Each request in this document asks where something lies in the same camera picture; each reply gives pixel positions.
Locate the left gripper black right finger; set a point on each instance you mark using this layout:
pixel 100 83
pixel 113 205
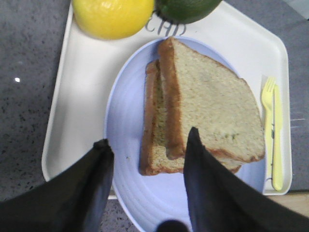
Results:
pixel 219 201

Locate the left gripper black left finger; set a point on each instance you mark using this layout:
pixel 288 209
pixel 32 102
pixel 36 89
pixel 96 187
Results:
pixel 73 201

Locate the blue round plate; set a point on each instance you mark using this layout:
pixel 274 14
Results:
pixel 150 200

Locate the bread slice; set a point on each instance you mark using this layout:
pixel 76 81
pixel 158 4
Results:
pixel 201 92
pixel 153 155

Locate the white rectangular tray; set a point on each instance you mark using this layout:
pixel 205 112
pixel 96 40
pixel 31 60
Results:
pixel 88 68

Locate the wooden cutting board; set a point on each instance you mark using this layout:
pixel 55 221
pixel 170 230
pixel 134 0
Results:
pixel 292 211

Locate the yellow plastic knife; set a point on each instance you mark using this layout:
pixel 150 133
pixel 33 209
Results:
pixel 277 174

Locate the yellow plastic fork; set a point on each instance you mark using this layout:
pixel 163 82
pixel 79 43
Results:
pixel 267 99

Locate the front yellow lemon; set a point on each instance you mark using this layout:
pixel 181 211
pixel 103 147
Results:
pixel 112 19

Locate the green lime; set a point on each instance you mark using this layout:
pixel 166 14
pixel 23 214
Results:
pixel 184 11

